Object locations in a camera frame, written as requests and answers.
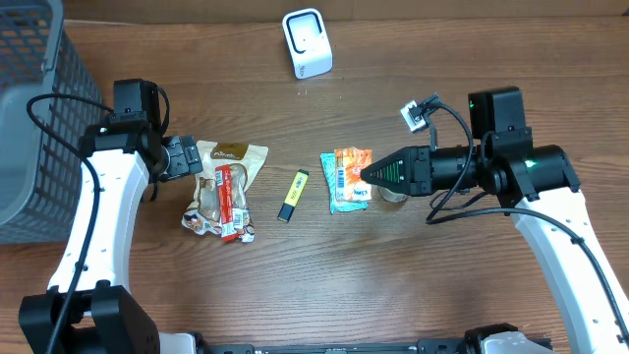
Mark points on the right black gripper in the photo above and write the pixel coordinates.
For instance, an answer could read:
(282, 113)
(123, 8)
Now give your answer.
(414, 170)

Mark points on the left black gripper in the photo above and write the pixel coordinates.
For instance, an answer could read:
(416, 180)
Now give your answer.
(183, 157)

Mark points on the green lid jar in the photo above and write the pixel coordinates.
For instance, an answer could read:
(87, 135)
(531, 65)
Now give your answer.
(390, 196)

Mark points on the orange snack packet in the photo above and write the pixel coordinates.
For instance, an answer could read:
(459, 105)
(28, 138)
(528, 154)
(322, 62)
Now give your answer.
(349, 163)

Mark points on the red snack bar wrapper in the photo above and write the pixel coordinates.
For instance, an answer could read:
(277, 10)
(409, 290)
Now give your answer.
(223, 180)

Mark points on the brown cookie bag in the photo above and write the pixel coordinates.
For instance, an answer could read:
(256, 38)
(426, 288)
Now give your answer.
(203, 214)

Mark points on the teal tissue packet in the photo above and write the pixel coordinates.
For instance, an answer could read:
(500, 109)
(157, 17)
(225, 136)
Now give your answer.
(328, 166)

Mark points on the yellow highlighter marker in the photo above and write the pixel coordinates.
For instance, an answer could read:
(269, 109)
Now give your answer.
(295, 191)

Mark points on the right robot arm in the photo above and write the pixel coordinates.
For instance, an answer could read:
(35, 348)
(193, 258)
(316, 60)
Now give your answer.
(501, 171)

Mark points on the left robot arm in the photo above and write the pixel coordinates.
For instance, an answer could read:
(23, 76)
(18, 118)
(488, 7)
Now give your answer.
(88, 307)

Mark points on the white barcode scanner stand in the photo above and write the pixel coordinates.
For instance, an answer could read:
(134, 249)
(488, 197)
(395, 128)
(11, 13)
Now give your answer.
(308, 43)

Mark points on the grey plastic mesh basket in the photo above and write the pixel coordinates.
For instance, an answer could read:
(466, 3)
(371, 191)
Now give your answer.
(41, 73)

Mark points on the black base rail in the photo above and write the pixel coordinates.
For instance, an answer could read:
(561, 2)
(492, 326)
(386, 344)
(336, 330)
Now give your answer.
(509, 343)

